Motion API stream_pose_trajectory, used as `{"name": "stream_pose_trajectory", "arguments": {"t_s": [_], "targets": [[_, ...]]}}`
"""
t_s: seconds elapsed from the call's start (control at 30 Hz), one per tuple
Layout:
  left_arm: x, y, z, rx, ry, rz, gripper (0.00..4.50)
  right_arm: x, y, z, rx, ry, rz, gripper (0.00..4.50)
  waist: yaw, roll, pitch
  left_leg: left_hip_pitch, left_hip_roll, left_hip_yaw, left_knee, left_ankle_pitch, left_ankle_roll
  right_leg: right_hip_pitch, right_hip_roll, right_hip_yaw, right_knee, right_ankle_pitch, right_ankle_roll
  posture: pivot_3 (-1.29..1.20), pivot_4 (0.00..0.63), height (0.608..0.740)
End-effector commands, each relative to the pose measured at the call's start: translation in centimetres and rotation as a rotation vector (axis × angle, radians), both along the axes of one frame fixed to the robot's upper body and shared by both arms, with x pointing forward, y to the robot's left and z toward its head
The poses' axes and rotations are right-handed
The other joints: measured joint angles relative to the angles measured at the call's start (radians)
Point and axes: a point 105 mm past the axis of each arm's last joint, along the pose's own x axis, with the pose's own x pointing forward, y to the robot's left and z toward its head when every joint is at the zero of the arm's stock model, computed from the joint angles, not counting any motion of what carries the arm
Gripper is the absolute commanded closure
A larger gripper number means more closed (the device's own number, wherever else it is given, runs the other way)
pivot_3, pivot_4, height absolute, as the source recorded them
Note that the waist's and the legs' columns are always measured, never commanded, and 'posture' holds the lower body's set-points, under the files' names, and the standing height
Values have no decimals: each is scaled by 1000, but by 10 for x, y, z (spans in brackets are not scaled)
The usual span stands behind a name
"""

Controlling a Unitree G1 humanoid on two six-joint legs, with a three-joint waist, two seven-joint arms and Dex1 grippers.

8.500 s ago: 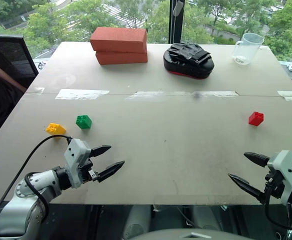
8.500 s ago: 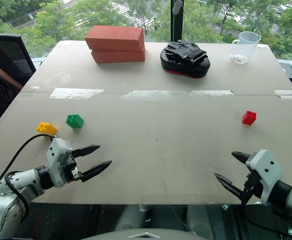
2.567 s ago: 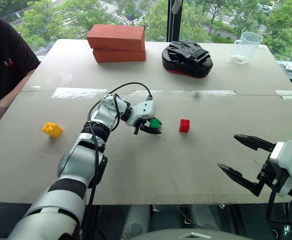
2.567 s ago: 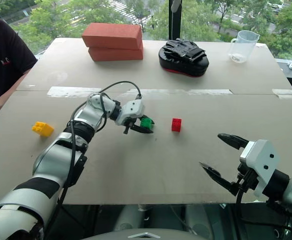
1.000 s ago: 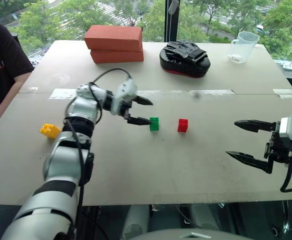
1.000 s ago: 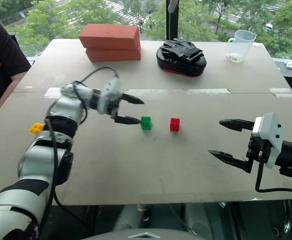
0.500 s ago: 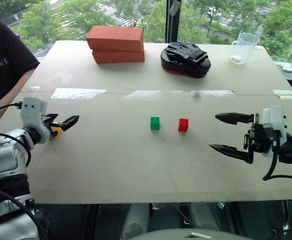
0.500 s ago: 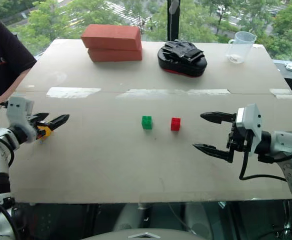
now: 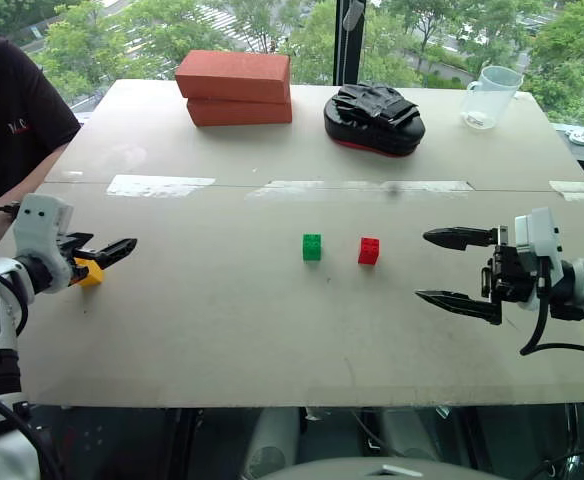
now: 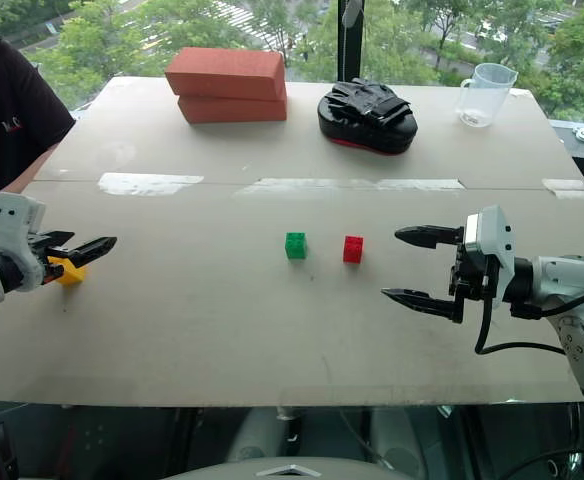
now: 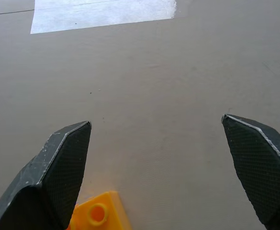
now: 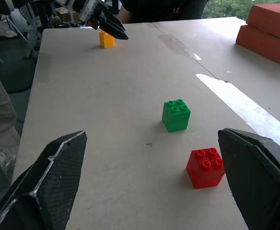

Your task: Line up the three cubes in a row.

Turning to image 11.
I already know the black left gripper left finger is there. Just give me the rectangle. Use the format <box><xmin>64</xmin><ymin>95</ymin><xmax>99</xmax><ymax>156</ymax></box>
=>
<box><xmin>0</xmin><ymin>120</ymin><xmax>92</xmax><ymax>230</ymax></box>

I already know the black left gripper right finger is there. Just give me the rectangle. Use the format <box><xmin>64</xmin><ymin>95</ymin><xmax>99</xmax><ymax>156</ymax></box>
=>
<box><xmin>221</xmin><ymin>114</ymin><xmax>280</xmax><ymax>230</ymax></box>

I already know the yellow plastic cube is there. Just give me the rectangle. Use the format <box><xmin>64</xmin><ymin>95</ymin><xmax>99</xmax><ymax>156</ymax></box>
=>
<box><xmin>67</xmin><ymin>190</ymin><xmax>132</xmax><ymax>230</ymax></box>

